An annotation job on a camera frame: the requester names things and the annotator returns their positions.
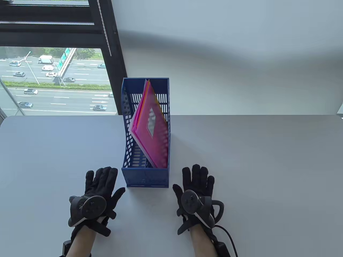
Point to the person's right hand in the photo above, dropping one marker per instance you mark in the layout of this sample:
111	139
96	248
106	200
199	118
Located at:
198	184

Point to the person's left hand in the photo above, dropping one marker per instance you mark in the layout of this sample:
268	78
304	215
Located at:
103	187

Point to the person's left thumb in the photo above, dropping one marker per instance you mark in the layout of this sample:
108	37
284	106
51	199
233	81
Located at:
118	196

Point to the person's right little finger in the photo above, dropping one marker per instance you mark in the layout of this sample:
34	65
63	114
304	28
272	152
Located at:
210	186

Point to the person's left little finger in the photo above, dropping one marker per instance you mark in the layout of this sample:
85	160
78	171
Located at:
89	180

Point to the person's left middle finger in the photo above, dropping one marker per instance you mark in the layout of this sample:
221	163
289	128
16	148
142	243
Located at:
106	176

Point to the person's right thumb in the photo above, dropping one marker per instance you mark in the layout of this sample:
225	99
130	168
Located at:
178	194

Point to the person's right middle finger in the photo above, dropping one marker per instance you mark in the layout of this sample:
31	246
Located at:
196	175

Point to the person's right forearm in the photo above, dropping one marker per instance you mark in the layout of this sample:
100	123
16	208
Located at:
202	241

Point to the person's left forearm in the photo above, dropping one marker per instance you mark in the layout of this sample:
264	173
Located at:
80	242

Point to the black controller on right glove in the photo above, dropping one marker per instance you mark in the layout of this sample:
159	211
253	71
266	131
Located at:
191	202

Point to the black controller on glove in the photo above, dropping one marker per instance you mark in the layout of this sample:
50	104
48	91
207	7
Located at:
191	202
89	207

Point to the black controller on left glove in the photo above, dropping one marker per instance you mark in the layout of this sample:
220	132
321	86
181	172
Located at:
89	207

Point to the blue plastic file holder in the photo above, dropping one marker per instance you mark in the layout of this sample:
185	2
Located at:
146	176

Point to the pale pink folder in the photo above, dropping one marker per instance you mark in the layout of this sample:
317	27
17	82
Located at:
134	135

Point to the pink translucent folder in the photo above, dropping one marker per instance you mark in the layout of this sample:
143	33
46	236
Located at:
152	139

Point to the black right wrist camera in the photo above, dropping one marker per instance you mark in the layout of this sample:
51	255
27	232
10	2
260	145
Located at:
222	249

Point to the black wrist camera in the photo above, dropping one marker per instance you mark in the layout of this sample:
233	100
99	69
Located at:
222	249
66	248

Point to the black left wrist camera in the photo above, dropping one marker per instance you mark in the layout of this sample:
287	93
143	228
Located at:
66	248

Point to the black window frame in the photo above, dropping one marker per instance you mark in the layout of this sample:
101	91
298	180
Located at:
53	29

